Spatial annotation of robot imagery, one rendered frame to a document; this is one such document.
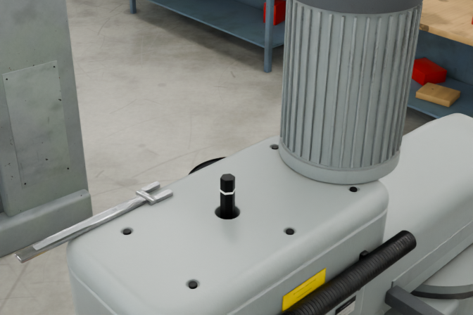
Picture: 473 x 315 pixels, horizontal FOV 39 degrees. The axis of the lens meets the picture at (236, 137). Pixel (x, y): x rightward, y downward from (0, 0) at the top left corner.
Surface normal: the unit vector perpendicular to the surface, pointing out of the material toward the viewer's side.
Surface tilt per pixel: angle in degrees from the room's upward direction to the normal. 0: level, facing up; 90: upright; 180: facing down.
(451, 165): 0
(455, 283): 0
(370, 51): 90
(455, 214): 90
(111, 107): 0
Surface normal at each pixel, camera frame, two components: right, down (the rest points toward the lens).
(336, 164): -0.18, 0.49
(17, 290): 0.01, -0.87
